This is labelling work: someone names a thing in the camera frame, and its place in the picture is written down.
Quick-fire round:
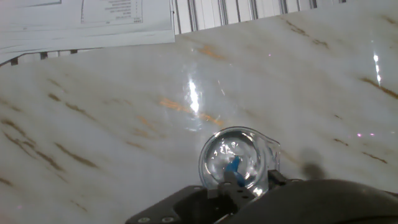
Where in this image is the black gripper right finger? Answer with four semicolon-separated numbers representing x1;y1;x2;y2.
267;169;289;189

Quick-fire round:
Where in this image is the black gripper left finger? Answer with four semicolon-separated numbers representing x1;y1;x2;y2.
217;170;256;207

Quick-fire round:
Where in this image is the blue stirring rod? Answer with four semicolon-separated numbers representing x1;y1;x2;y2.
224;155;247;187

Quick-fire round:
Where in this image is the clear glass beaker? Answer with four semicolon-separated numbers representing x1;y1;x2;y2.
198;126;282;197

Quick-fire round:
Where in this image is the white marble pattern sheet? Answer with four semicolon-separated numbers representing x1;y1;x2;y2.
0;0;398;224

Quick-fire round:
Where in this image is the white paper sheet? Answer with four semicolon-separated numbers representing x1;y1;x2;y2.
0;0;175;44
0;29;176;65

